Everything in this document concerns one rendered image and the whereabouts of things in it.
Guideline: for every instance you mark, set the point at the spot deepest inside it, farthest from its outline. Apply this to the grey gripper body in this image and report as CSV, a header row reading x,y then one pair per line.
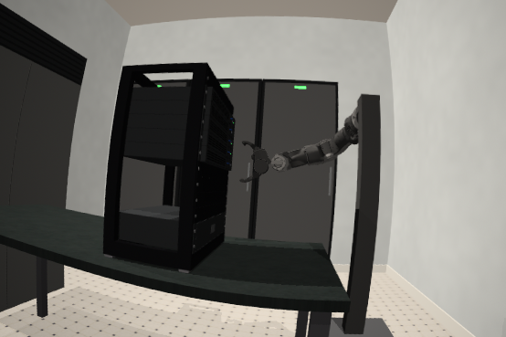
x,y
262,161

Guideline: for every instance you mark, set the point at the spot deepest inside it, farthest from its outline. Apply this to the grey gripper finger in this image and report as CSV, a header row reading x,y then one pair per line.
x,y
252,177
253,146

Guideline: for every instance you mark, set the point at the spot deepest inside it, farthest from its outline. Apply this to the black server rack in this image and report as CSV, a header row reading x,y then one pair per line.
x,y
154,124

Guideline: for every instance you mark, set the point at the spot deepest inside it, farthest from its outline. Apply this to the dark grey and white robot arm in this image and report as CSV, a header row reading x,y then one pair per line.
x,y
330,148

